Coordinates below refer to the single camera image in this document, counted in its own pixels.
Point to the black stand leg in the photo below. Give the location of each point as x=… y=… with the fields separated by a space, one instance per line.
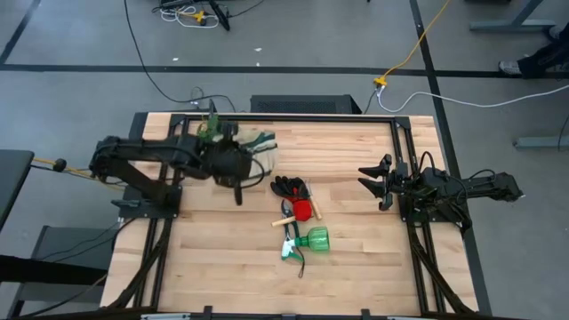
x=221 y=18

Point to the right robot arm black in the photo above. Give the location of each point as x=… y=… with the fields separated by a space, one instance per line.
x=484 y=184

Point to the dark grey bench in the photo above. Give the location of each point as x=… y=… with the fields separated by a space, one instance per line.
x=66 y=249

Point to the black side table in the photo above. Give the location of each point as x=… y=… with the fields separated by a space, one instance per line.
x=13 y=178

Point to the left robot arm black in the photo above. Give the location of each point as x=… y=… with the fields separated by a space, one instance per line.
x=146 y=146

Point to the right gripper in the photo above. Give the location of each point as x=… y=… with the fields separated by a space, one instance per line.
x=398 y=182

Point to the black aluminium table frame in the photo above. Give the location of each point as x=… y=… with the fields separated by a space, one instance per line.
x=289 y=119

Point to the person's shoe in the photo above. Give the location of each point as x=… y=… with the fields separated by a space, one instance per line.
x=510 y=67

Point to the black and red garden glove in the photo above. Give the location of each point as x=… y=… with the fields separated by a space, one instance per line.
x=284 y=186

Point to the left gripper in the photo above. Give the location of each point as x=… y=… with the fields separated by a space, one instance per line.
x=226 y=164

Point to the green spray bottle white head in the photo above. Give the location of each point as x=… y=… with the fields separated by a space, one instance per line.
x=318 y=240

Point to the yellow plug adapter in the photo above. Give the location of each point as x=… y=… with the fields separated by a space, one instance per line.
x=199 y=17

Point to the person's leg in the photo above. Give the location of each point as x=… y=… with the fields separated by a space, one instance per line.
x=544 y=58

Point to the beige gardening bag green trim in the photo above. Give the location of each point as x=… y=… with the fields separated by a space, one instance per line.
x=264 y=151

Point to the grey desk leg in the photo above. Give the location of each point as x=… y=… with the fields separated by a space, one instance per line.
x=511 y=25
x=542 y=142

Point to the potted plant white pot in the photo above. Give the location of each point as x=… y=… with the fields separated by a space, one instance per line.
x=209 y=131

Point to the black perforated metal box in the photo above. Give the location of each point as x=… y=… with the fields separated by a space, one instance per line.
x=302 y=104

